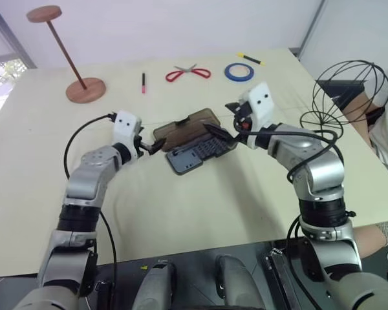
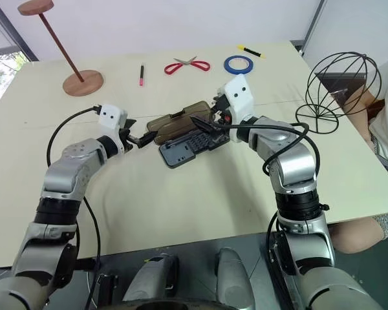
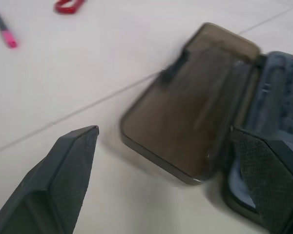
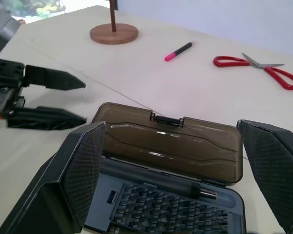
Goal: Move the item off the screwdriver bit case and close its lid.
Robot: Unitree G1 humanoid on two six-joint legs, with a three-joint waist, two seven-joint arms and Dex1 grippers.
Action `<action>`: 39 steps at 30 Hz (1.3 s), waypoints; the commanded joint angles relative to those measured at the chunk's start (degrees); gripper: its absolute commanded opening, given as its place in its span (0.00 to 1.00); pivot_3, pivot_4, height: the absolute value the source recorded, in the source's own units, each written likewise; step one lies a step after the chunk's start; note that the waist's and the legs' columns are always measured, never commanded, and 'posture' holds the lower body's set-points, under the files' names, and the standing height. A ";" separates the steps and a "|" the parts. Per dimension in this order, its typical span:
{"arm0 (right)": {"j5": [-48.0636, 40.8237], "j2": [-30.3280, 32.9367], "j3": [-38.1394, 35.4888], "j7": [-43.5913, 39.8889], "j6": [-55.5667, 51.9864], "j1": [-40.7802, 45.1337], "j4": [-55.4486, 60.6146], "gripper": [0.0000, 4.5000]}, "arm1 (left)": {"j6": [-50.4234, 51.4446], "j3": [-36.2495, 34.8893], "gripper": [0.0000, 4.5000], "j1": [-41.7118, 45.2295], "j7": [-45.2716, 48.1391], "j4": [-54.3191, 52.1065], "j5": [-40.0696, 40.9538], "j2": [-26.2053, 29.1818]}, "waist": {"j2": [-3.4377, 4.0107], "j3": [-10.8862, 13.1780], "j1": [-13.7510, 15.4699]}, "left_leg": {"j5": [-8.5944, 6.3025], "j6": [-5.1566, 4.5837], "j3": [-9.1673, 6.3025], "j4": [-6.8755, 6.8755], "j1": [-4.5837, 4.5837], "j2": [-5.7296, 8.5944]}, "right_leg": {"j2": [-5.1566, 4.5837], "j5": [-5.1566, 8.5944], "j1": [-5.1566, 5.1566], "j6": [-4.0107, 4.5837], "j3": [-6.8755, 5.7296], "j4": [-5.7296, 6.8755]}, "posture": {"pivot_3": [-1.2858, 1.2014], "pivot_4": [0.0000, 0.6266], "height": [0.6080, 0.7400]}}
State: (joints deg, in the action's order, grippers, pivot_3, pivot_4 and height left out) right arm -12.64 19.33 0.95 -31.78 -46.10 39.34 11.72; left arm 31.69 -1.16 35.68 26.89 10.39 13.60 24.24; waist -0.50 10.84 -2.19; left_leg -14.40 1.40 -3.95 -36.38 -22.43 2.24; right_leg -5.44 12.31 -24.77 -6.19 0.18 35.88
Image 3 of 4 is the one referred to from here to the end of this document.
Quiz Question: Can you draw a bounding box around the pink and black marker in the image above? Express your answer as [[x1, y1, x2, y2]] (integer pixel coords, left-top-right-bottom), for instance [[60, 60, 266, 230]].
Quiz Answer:
[[0, 10, 19, 49]]

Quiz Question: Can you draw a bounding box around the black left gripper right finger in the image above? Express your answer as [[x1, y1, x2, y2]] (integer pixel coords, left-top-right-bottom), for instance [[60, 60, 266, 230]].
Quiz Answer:
[[230, 125, 293, 234]]

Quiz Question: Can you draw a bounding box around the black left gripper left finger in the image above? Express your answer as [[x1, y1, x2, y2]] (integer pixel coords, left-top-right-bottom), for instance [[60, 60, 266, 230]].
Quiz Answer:
[[0, 125, 100, 234]]

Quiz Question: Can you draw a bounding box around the dark screwdriver bit case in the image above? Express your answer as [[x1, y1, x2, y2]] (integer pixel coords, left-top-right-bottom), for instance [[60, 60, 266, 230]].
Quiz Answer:
[[120, 22, 293, 234]]

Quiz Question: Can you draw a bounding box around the red carabiner clip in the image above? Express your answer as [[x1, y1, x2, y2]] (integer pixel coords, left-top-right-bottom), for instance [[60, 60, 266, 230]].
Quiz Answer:
[[54, 0, 86, 14]]

